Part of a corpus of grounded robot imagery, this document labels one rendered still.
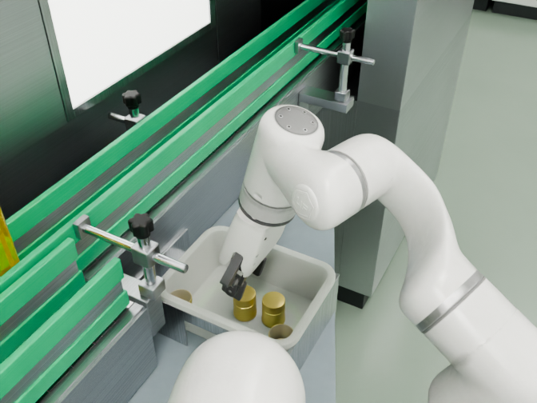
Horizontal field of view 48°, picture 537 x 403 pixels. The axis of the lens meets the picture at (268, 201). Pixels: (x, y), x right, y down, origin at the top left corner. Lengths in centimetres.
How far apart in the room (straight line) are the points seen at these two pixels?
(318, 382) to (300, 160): 37
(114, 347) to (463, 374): 41
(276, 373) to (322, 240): 67
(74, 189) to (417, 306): 52
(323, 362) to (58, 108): 55
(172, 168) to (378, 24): 64
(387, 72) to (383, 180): 80
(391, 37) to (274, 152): 80
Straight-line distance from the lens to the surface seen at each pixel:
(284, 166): 63
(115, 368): 80
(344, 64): 122
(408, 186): 68
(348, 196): 61
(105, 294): 75
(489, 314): 60
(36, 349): 69
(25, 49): 91
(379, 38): 141
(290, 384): 43
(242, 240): 74
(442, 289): 60
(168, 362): 90
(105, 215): 85
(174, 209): 96
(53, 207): 89
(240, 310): 89
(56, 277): 79
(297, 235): 108
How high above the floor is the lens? 147
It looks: 39 degrees down
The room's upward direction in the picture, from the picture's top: straight up
